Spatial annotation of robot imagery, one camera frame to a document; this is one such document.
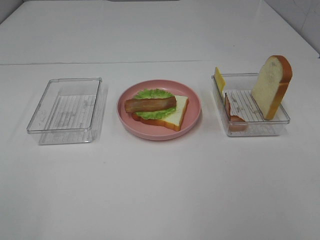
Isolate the bread slice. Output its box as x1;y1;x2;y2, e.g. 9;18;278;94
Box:
131;95;189;132
251;55;293;120

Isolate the green lettuce leaf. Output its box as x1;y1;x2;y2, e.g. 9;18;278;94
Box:
133;88;176;120

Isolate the bacon strip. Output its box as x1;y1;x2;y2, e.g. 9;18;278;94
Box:
124;96;177;113
224;93;248;132

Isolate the yellow cheese slice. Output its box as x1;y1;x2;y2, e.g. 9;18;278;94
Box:
213;67;226;98

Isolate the pink round plate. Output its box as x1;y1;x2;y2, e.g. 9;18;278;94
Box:
116;79;202;141

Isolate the right clear plastic container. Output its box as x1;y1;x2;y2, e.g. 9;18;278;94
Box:
211;73;290;137

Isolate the clear plastic container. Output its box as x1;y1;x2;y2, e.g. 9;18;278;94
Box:
211;73;290;137
26;77;106;145

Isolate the left clear plastic container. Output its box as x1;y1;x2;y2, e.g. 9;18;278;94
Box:
26;77;106;145

